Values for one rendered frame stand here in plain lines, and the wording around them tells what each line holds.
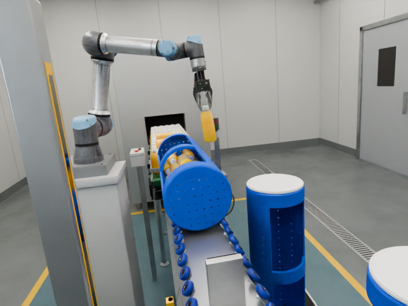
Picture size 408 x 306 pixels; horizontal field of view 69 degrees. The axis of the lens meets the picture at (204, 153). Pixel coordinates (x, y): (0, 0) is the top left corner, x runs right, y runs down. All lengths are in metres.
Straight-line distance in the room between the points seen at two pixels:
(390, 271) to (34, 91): 0.89
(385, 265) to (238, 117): 5.63
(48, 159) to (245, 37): 6.06
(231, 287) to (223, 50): 5.72
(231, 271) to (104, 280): 1.02
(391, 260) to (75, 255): 0.79
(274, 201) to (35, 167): 1.08
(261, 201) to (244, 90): 5.08
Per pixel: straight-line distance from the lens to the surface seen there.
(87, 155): 1.59
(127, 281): 1.76
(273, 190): 1.42
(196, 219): 1.25
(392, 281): 0.91
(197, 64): 1.51
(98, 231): 1.63
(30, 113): 0.56
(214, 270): 0.85
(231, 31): 6.42
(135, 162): 2.21
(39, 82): 0.55
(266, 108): 6.55
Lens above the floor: 1.54
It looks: 13 degrees down
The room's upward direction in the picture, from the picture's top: 5 degrees counter-clockwise
